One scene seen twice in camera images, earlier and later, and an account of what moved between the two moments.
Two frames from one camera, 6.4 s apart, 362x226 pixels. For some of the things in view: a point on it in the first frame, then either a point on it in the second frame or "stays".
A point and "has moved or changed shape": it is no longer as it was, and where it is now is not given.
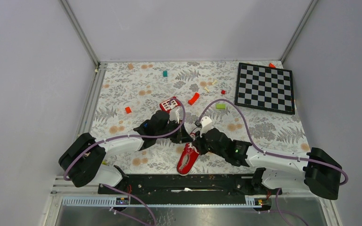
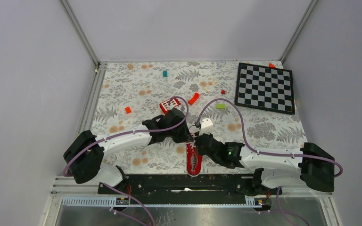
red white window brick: x=167 y=105 stays
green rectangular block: x=220 y=106 stays
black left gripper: x=182 y=137 stays
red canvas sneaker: x=189 y=157 has moved or changed shape
